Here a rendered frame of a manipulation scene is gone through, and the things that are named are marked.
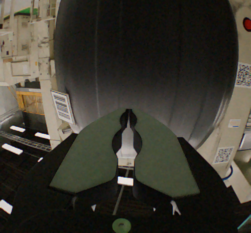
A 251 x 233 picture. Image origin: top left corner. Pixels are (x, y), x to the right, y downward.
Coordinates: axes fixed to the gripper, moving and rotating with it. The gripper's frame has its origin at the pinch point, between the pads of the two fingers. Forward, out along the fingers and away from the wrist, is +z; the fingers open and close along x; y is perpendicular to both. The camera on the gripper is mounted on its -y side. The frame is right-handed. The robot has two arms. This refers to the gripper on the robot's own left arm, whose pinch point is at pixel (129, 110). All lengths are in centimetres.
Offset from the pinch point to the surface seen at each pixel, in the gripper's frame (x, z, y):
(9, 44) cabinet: -337, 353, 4
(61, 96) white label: -10.1, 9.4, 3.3
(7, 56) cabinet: -352, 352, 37
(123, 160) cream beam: -2, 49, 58
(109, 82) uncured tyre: -2.5, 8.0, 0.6
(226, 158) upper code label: 37, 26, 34
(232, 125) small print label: 34.2, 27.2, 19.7
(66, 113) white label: -9.8, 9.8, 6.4
